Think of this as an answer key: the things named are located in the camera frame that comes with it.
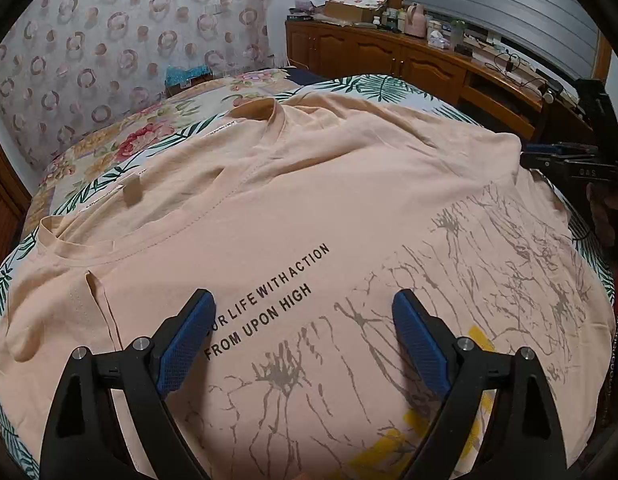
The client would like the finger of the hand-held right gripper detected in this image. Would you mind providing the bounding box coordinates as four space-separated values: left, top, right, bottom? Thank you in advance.
520 152 618 182
526 142 600 157

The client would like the circle patterned headboard cover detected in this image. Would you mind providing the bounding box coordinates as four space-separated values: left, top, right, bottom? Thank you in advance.
0 0 290 171

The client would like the peach printed t-shirt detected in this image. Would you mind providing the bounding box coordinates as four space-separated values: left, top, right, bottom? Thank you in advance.
0 91 617 480

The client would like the teal packet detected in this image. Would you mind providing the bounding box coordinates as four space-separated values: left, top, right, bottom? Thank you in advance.
165 66 213 92

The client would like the wooden cabinet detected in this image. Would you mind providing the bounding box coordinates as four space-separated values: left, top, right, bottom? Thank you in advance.
285 15 600 146

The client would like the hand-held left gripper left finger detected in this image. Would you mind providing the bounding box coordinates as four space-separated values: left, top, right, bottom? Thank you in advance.
39 288 217 480

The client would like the navy bed sheet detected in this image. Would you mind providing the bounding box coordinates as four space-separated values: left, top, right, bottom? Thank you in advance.
289 67 331 86

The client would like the leaf print blanket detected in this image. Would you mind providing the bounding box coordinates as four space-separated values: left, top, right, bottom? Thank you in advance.
0 74 617 466

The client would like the wooden louvered wardrobe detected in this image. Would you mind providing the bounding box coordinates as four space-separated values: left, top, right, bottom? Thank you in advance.
0 125 32 271

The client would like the cardboard box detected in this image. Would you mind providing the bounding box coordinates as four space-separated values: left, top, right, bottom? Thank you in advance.
323 0 385 23

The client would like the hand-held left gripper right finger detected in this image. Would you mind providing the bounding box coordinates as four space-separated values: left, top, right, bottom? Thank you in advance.
391 288 570 480

